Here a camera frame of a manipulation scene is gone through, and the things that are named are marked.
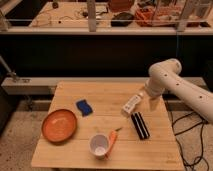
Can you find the white bottle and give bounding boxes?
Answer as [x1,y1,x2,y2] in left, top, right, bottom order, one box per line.
[122,92,143,117]

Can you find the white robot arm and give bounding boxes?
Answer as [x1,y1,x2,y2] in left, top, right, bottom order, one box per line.
[145,58,213,124]

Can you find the orange ceramic bowl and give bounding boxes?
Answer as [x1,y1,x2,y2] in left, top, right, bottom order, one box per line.
[41,109,77,143]

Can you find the blue sponge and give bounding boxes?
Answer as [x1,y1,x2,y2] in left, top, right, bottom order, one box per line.
[76,99,93,116]

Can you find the black rectangular box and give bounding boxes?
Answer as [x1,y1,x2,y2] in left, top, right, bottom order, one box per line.
[131,112,150,140]

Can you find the orange toy carrot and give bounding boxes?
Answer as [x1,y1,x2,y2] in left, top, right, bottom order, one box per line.
[106,128,121,157]

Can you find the white cup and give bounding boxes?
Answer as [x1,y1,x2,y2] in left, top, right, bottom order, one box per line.
[89,134,109,159]

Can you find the black object on shelf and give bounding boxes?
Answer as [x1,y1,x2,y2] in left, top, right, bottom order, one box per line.
[111,12,134,27]

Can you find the orange crate on shelf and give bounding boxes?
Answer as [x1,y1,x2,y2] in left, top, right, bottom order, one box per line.
[135,8,173,27]

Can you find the black floor cables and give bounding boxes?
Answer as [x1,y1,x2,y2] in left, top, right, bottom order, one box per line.
[171,110,213,171]

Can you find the blue hanging cable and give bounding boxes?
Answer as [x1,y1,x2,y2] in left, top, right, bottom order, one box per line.
[174,30,181,64]

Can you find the metal clamp bracket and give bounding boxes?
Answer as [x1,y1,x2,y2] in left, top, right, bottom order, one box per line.
[0,55,30,83]

